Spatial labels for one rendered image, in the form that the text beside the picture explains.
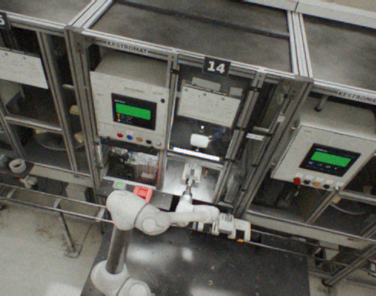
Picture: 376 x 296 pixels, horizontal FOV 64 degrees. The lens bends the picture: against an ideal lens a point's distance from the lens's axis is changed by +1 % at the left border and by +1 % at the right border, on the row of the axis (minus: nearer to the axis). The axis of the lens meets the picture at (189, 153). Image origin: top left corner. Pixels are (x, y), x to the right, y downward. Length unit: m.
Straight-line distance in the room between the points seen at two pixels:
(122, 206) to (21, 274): 1.74
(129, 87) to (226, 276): 1.43
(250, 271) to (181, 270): 0.49
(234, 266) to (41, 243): 1.78
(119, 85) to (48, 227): 1.94
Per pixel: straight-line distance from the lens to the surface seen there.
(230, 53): 1.58
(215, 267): 2.27
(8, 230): 3.32
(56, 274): 3.02
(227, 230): 2.13
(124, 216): 1.50
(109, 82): 1.65
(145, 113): 1.66
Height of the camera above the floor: 2.75
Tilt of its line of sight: 48 degrees down
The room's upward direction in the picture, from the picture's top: 11 degrees clockwise
